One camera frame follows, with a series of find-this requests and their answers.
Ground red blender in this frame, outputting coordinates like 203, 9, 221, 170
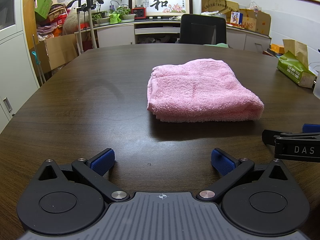
132, 0, 146, 20

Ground cardboard boxes on counter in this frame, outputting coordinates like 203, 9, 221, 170
201, 0, 271, 36

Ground orange box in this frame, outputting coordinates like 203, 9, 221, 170
270, 43, 285, 54

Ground framed calligraphy painting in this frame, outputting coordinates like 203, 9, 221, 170
129, 0, 193, 19

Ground black office chair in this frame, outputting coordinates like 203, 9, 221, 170
180, 14, 227, 45

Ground potted green plants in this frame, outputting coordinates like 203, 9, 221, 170
92, 0, 130, 24

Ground green tissue box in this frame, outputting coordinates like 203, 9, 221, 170
277, 39, 316, 88

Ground black crutches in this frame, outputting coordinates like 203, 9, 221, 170
66, 0, 104, 54

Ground large cardboard box left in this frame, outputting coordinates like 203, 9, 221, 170
36, 34, 78, 74

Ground teal handled broom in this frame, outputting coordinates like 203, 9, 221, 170
31, 51, 47, 86

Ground green cushion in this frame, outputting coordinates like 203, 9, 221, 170
205, 43, 229, 48

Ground green paper bag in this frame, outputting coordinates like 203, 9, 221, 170
35, 0, 53, 22

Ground white side counter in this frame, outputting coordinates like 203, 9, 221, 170
75, 19, 272, 54

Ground grey metal cabinet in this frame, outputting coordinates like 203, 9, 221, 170
0, 0, 39, 131

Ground pink towel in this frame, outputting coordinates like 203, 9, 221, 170
147, 59, 264, 122

